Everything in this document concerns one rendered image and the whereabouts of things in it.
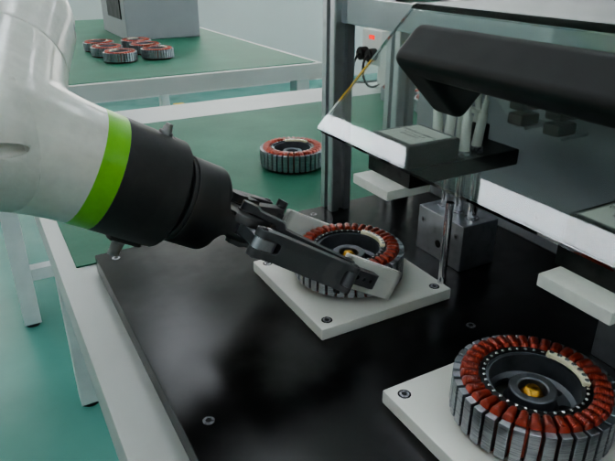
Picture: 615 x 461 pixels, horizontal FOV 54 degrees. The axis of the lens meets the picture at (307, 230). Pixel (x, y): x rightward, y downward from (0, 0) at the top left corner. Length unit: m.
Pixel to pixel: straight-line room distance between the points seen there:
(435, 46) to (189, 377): 0.37
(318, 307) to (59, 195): 0.26
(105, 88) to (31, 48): 1.38
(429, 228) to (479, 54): 0.50
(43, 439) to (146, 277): 1.06
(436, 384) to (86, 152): 0.31
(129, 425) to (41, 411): 1.26
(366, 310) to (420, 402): 0.13
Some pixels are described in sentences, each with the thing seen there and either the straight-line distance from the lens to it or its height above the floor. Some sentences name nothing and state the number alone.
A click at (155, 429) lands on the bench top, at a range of 0.51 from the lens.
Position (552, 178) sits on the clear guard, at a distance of 0.21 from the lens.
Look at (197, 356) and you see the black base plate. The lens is 0.54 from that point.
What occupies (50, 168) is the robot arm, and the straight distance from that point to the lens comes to 0.43.
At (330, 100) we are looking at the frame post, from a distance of 0.77.
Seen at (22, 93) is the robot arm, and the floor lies 1.01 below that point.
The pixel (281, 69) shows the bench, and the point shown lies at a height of 0.74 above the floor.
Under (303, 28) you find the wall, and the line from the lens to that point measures 5.66.
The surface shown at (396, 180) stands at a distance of 0.60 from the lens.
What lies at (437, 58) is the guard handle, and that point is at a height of 1.05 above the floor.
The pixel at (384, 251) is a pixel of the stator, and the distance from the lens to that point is 0.61.
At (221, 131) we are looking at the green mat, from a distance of 1.27.
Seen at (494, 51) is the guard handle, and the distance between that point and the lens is 0.21.
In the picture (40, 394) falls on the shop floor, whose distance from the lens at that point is 1.83.
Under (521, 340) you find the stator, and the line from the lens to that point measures 0.49.
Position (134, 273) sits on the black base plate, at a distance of 0.68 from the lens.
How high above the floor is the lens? 1.09
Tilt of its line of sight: 25 degrees down
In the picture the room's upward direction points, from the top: straight up
